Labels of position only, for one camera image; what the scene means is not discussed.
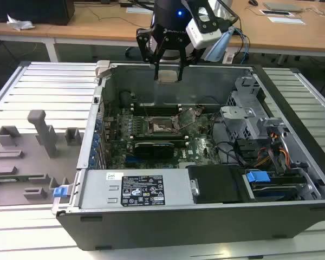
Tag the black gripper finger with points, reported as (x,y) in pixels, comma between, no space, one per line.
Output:
(184,58)
(146,43)

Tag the silver CPU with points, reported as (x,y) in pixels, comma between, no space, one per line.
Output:
(168,76)

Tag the metal locking lever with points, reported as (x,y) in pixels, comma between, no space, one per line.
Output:
(145,111)
(183,126)

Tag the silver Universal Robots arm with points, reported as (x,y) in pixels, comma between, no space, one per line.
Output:
(218,46)

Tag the black RAM slot bank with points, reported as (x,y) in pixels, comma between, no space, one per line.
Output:
(159,138)
(157,110)

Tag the CPU socket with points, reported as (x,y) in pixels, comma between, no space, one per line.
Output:
(162,126)

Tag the white power adapter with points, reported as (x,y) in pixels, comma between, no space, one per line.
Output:
(228,58)

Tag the wooden desk with monitor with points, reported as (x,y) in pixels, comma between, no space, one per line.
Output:
(92,27)

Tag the black round case fan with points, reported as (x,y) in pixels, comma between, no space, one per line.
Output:
(126,98)

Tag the silver metal drive cage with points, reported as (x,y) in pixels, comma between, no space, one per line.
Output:
(241,119)

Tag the black computer mouse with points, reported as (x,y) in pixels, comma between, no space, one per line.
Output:
(253,2)

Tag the green motherboard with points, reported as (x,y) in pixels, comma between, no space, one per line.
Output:
(195,149)

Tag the black graphics card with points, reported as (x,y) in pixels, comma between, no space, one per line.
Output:
(154,150)

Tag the wooden desk with laptop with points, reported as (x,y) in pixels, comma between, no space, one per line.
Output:
(281,35)

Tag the grey laptop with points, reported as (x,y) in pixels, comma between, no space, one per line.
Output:
(283,6)

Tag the black monitor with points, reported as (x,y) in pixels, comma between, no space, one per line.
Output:
(29,10)

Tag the crumpled white paper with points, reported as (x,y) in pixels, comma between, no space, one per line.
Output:
(20,23)

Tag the black plastic shroud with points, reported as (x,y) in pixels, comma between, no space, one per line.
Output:
(216,184)

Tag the hard disk in blue carrier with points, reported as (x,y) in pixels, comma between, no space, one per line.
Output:
(257,177)

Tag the silver power supply unit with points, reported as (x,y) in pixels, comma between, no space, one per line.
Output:
(97,189)

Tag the grey parts rack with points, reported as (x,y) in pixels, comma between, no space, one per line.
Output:
(29,162)

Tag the black open PC case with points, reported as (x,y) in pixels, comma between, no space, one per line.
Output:
(178,227)

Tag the blue case latch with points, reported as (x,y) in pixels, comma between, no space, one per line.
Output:
(59,191)

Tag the green RAM stick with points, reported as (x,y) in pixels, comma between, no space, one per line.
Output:
(29,178)

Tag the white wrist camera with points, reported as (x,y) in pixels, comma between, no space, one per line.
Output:
(203,35)

